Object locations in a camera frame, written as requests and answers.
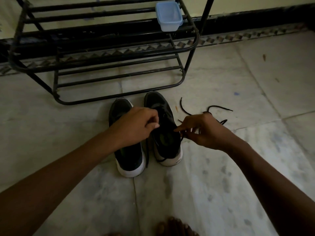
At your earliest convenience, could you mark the person's right hand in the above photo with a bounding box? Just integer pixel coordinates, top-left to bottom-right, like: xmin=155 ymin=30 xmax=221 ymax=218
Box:
xmin=174 ymin=112 xmax=238 ymax=152

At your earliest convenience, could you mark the person's left hand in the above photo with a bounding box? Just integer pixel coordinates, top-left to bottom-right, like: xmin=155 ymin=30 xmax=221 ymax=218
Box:
xmin=108 ymin=107 xmax=160 ymax=151

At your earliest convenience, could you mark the black white-soled sneaker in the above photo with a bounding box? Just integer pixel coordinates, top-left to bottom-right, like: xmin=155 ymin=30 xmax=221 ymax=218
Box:
xmin=108 ymin=97 xmax=147 ymax=179
xmin=143 ymin=91 xmax=184 ymax=167

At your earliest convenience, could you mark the person's right forearm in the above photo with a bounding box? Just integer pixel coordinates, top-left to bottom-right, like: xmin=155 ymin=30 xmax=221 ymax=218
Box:
xmin=223 ymin=138 xmax=315 ymax=236

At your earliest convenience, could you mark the person's left forearm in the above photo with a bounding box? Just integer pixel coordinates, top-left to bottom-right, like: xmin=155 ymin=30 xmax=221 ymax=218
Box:
xmin=0 ymin=129 xmax=119 ymax=236

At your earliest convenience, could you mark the person's bare foot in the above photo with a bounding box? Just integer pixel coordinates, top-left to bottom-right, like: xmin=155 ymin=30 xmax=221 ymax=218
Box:
xmin=155 ymin=216 xmax=200 ymax=236

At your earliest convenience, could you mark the black metal shoe rack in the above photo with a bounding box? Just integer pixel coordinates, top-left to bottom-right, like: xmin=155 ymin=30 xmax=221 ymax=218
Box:
xmin=7 ymin=0 xmax=215 ymax=106

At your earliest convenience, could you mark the blue lidded plastic container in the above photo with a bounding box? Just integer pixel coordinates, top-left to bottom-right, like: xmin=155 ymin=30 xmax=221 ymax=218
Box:
xmin=155 ymin=1 xmax=184 ymax=32

